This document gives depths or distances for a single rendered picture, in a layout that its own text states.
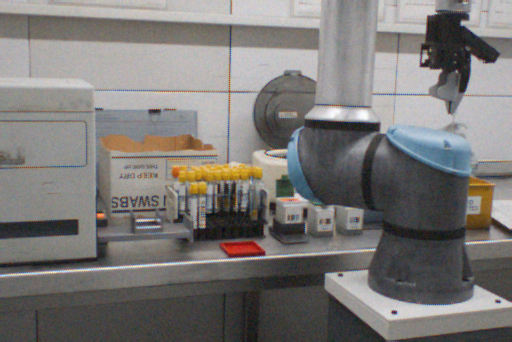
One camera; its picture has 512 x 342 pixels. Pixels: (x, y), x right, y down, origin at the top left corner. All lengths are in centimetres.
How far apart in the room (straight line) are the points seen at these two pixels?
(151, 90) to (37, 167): 71
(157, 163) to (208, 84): 43
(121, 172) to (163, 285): 36
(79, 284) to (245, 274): 29
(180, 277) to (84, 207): 20
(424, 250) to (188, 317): 112
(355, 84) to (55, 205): 53
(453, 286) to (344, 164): 22
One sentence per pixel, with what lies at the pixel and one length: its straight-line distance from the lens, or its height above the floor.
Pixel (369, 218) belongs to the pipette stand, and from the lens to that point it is 141.
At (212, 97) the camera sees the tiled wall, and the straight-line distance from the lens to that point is 179.
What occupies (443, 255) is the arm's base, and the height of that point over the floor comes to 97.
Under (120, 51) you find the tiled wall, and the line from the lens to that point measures 174.
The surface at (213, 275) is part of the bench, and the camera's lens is 115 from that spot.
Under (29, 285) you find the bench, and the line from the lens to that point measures 111.
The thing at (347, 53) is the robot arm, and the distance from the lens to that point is 96.
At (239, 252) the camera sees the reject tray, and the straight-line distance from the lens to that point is 116.
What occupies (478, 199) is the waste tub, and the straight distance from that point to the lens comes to 147.
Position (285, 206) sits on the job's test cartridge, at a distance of 125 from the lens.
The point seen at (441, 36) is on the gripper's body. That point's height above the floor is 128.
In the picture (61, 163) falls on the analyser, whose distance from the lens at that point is 110.
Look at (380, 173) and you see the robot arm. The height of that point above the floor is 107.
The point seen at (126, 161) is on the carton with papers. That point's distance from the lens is 141.
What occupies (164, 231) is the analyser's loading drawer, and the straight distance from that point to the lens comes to 117.
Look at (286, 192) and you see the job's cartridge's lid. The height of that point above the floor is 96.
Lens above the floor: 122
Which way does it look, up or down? 10 degrees down
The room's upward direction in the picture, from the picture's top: 2 degrees clockwise
